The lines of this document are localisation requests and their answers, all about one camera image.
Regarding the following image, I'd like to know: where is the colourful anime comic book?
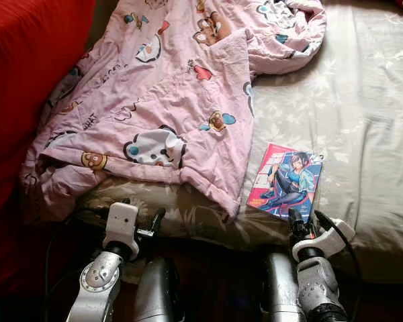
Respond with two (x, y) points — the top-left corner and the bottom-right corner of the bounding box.
(247, 142), (325, 223)

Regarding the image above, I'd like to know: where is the pink cartoon print quilt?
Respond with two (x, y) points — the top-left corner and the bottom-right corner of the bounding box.
(20, 0), (328, 223)

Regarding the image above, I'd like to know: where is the silver left robot leg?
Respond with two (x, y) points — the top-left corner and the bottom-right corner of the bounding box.
(133, 257), (183, 322)

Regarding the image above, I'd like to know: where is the bed with beige floral sheet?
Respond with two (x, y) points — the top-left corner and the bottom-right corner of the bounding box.
(74, 0), (403, 282)

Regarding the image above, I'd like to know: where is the red fabric sofa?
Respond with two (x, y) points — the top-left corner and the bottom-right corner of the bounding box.
(0, 0), (97, 289)

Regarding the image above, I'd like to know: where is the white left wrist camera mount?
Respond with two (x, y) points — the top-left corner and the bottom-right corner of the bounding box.
(103, 202), (140, 253)

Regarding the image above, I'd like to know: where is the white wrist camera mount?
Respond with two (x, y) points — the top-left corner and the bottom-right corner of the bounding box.
(103, 202), (140, 253)
(292, 218), (356, 263)

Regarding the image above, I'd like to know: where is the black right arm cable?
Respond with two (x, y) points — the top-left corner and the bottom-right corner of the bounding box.
(313, 210), (361, 296)

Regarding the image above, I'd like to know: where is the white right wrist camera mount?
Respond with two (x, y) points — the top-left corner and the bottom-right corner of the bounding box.
(292, 218), (356, 263)

